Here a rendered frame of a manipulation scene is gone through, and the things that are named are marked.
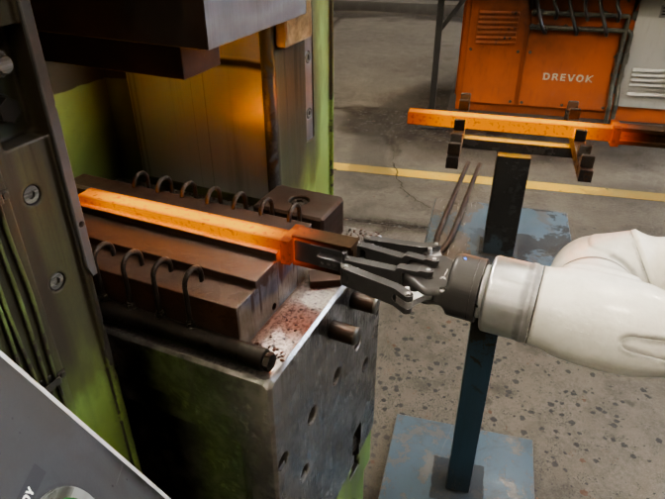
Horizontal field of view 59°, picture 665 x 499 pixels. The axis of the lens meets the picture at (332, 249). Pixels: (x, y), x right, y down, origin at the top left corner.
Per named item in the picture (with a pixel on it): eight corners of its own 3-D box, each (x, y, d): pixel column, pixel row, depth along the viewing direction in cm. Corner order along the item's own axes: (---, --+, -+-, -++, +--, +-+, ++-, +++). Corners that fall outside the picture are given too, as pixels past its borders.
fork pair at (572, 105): (576, 110, 119) (579, 100, 118) (579, 120, 114) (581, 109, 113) (460, 101, 124) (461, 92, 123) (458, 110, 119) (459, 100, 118)
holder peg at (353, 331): (361, 339, 83) (361, 323, 82) (353, 349, 81) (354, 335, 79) (334, 331, 84) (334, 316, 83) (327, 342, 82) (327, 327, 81)
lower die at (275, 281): (312, 268, 87) (311, 218, 83) (240, 351, 72) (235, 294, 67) (92, 214, 102) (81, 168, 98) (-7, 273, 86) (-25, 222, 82)
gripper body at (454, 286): (470, 338, 67) (393, 316, 70) (486, 297, 74) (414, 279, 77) (480, 283, 63) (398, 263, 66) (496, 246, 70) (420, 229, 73)
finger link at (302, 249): (346, 269, 74) (344, 272, 74) (297, 256, 77) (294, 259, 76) (347, 249, 73) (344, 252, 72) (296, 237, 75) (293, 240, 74)
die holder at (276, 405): (374, 424, 120) (384, 233, 97) (286, 600, 90) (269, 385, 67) (150, 349, 139) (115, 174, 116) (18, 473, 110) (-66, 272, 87)
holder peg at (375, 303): (380, 308, 89) (381, 293, 88) (374, 318, 87) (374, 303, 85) (355, 301, 90) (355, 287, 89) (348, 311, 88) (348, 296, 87)
